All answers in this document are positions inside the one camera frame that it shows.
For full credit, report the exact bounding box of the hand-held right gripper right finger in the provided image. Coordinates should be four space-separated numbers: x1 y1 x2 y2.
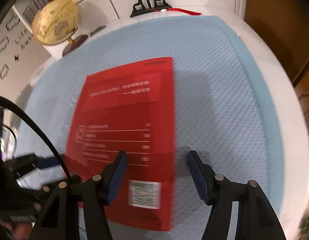
187 150 287 240

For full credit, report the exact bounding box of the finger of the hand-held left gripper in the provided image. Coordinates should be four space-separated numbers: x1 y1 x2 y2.
17 175 81 188
6 154 66 170

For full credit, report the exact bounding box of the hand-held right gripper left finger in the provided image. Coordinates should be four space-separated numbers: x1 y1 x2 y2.
28 150 128 240

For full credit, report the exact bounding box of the red book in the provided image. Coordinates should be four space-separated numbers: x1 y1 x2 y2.
65 57 175 232

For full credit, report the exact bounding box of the row of black books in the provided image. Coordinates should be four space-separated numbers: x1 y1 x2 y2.
23 0 49 23

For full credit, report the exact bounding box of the person's left hand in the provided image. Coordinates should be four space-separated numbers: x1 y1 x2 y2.
13 224 36 240

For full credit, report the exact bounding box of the blue textured mat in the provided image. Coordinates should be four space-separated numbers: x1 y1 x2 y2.
12 15 282 240

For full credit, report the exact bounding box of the green floor plant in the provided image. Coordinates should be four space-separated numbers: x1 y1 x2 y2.
298 215 309 238

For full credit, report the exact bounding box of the yellow globe on wooden stand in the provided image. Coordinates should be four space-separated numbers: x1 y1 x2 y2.
32 0 89 56

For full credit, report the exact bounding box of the small black figurine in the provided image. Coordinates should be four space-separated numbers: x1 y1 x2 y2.
89 24 106 36

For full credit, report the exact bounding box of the red tassel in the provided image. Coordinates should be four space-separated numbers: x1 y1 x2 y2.
147 7 203 16

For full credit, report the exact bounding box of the brown wooden cabinet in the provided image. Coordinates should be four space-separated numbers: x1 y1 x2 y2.
244 0 309 120

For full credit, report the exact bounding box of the thick black cable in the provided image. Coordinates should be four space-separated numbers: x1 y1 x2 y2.
0 94 73 183
2 124 19 157

